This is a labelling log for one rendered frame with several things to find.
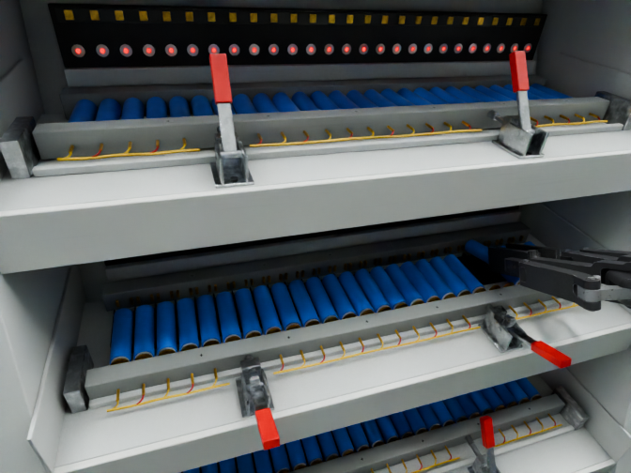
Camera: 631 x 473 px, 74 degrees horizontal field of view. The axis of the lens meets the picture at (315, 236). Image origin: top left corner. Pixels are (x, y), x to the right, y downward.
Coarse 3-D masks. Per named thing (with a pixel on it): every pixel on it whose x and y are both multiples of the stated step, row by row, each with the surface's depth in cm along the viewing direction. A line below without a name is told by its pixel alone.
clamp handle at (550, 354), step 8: (512, 320) 43; (512, 328) 43; (520, 336) 42; (528, 336) 42; (528, 344) 41; (536, 344) 40; (544, 344) 40; (536, 352) 40; (544, 352) 39; (552, 352) 38; (560, 352) 38; (552, 360) 38; (560, 360) 37; (568, 360) 37; (560, 368) 37
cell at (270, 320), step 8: (256, 288) 47; (264, 288) 46; (256, 296) 46; (264, 296) 45; (256, 304) 45; (264, 304) 44; (272, 304) 45; (264, 312) 44; (272, 312) 44; (264, 320) 43; (272, 320) 43; (264, 328) 42; (280, 328) 43
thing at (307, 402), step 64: (192, 256) 47; (256, 256) 50; (64, 320) 38; (320, 320) 46; (576, 320) 48; (64, 384) 36; (320, 384) 39; (384, 384) 39; (448, 384) 42; (64, 448) 33; (128, 448) 33; (192, 448) 35; (256, 448) 38
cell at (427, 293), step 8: (408, 264) 51; (408, 272) 51; (416, 272) 50; (416, 280) 49; (424, 280) 49; (416, 288) 49; (424, 288) 48; (432, 288) 48; (424, 296) 48; (432, 296) 47
